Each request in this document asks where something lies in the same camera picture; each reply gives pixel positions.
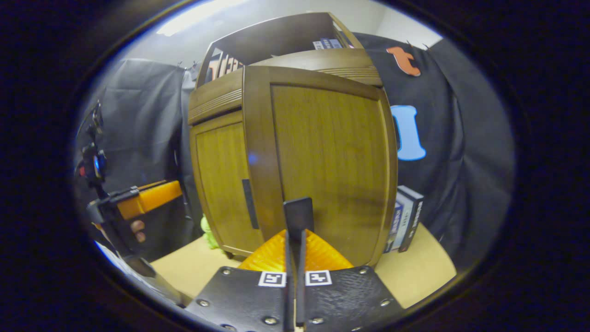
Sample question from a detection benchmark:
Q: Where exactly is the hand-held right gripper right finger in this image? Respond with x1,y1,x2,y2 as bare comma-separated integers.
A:
296,229,406,332

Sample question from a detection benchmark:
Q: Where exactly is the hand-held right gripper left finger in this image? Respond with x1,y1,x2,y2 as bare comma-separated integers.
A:
184,229,295,332

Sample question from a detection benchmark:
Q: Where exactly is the black door handle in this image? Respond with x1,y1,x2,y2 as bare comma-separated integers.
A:
283,197,315,233
242,179,260,230

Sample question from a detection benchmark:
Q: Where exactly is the wooden double-door shoe cabinet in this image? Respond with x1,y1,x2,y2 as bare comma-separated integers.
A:
188,12,399,268

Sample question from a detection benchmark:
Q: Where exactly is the wooden cabinet drawer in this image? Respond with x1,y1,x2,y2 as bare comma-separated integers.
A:
188,48,383,126

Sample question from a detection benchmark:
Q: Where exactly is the green frog plush toy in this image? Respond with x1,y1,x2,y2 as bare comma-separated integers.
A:
201,216,221,249

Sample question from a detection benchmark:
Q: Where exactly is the black backdrop cloth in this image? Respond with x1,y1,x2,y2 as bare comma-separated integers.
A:
76,32,516,273

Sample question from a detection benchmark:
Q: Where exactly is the blue standing book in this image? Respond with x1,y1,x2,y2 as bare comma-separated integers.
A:
383,201,404,253

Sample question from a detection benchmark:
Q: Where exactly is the grey standing book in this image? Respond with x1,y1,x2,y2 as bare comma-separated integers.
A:
391,189,415,252

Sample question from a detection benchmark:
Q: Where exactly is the row of slanted brown books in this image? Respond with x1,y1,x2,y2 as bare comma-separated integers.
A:
205,48,244,83

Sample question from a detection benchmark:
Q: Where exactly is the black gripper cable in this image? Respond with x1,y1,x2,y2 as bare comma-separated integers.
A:
76,101,105,139

